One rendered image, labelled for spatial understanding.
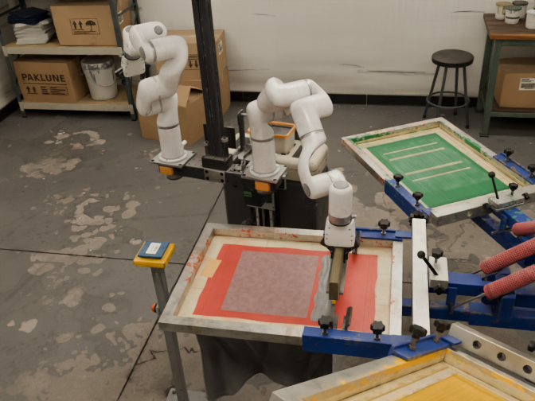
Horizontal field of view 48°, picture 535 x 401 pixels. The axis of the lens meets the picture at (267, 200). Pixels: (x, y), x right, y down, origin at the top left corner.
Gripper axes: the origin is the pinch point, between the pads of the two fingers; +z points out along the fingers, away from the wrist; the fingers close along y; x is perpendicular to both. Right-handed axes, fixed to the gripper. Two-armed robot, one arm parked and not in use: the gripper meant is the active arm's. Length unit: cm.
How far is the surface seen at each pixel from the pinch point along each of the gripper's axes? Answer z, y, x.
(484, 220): 17, -55, -53
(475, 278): 4.9, -45.3, 0.1
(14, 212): 113, 256, -161
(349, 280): 13.9, -3.6, -3.8
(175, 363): 76, 73, -9
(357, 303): 13.7, -7.3, 8.0
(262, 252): 14.3, 31.2, -15.9
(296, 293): 13.9, 14.3, 5.6
